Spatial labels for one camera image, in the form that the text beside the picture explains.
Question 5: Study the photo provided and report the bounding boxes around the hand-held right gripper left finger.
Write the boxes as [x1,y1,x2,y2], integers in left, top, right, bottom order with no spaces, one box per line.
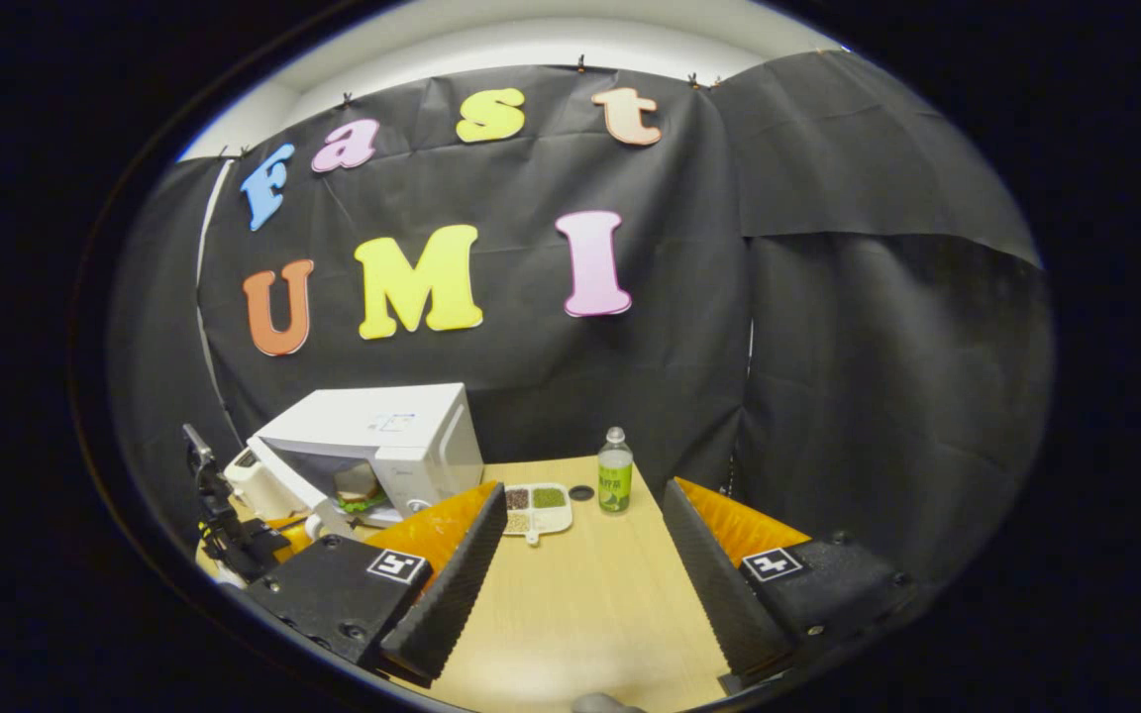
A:
[246,482,510,686]

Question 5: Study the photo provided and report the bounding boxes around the green label drink bottle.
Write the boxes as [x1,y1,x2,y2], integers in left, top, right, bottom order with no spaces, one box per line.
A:
[597,427,634,514]

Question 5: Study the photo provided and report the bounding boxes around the white microwave oven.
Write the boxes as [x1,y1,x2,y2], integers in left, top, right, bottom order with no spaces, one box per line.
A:
[246,383,485,541]

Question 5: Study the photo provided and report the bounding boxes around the white toaster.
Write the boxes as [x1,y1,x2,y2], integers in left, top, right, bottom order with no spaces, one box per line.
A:
[224,448,284,521]

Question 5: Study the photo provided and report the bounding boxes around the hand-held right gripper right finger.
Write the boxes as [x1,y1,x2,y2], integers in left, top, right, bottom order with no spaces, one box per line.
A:
[663,478,920,684]

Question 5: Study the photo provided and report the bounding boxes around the black backdrop cloth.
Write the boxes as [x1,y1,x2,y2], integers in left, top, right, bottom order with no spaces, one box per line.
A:
[110,50,1055,595]

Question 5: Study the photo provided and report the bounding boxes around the white divided grain dish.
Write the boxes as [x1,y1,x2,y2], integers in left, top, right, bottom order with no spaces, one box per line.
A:
[503,482,573,546]

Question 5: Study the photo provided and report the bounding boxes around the lettuce sandwich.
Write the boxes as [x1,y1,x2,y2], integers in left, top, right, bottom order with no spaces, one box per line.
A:
[335,462,388,514]

